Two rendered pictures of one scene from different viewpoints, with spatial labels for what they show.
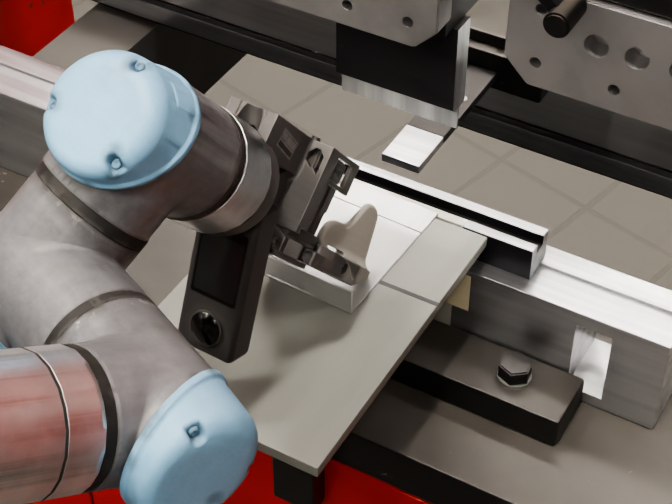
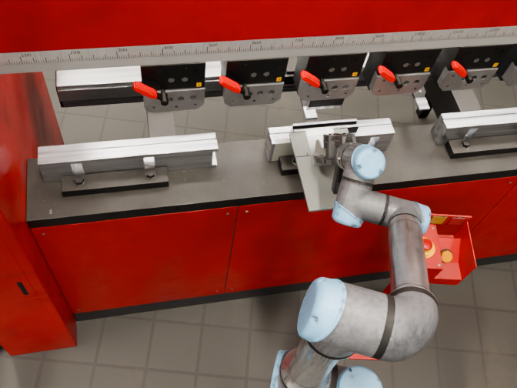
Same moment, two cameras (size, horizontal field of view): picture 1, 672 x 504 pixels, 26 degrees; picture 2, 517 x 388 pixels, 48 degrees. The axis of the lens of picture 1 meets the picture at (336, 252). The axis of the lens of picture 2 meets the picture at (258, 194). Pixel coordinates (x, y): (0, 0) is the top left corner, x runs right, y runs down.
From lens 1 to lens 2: 109 cm
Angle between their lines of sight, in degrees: 35
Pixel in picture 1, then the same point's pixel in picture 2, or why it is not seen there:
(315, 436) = not seen: hidden behind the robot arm
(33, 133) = (198, 157)
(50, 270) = (371, 200)
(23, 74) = (185, 142)
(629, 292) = (376, 123)
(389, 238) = not seen: hidden behind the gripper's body
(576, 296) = (368, 131)
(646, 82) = (407, 86)
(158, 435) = (425, 219)
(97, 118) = (372, 165)
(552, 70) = (383, 91)
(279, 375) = not seen: hidden behind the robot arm
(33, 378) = (414, 224)
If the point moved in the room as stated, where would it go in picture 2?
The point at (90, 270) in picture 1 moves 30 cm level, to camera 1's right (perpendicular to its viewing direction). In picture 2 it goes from (378, 195) to (457, 135)
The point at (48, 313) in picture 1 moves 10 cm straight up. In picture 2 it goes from (379, 209) to (393, 187)
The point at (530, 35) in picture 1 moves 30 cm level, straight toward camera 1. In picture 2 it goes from (379, 86) to (452, 171)
